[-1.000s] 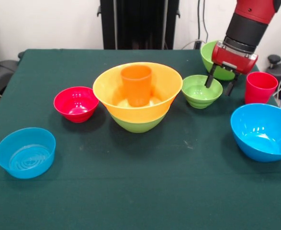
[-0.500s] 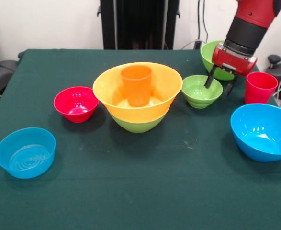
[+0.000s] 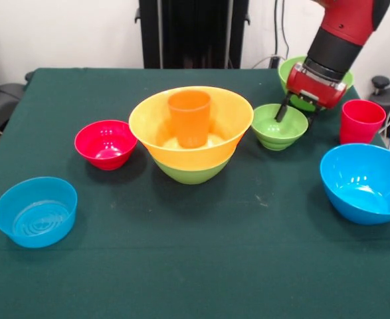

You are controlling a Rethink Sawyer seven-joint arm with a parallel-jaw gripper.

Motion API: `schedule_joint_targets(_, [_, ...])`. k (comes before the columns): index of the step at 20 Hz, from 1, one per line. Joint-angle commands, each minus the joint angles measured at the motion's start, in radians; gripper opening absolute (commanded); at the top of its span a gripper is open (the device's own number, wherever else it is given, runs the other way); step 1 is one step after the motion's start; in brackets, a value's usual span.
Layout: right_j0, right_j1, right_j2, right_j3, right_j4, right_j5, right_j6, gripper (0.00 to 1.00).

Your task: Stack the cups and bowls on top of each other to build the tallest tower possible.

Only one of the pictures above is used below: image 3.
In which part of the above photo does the large green plastic bowl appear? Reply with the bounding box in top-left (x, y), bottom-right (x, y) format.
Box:
top-left (153, 155), bottom-right (232, 185)
top-left (278, 55), bottom-right (354, 112)

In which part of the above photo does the orange plastic cup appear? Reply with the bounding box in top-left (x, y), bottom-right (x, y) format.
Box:
top-left (167, 90), bottom-right (212, 149)

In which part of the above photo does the black cable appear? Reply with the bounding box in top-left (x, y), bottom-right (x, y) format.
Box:
top-left (280, 0), bottom-right (290, 58)
top-left (273, 0), bottom-right (280, 57)

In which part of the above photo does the small blue plastic bowl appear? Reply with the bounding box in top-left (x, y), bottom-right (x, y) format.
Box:
top-left (0, 176), bottom-right (78, 249)

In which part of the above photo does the small green plastic bowl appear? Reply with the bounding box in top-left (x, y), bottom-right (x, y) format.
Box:
top-left (250, 103), bottom-right (308, 152)

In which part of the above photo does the large orange plastic bowl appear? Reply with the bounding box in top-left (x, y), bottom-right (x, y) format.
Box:
top-left (128, 85), bottom-right (254, 172)

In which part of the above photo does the large blue plastic bowl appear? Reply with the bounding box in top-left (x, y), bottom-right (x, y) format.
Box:
top-left (320, 143), bottom-right (390, 226)

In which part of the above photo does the black round knob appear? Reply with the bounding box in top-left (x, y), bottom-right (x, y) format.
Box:
top-left (371, 75), bottom-right (390, 96)

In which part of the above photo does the dark green table cloth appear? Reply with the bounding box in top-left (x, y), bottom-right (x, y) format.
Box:
top-left (0, 67), bottom-right (390, 319)

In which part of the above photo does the black chair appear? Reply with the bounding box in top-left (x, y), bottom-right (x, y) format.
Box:
top-left (0, 43), bottom-right (26, 134)

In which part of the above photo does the small pink plastic bowl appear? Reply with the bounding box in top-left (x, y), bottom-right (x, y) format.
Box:
top-left (74, 120), bottom-right (138, 171)

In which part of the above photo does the grey cable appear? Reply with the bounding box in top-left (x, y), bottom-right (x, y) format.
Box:
top-left (250, 55), bottom-right (275, 69)

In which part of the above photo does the red plastic cup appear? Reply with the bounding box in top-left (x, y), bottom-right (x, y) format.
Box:
top-left (339, 99), bottom-right (387, 146)

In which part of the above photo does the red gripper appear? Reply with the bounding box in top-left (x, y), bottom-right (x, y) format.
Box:
top-left (274, 62), bottom-right (348, 129)

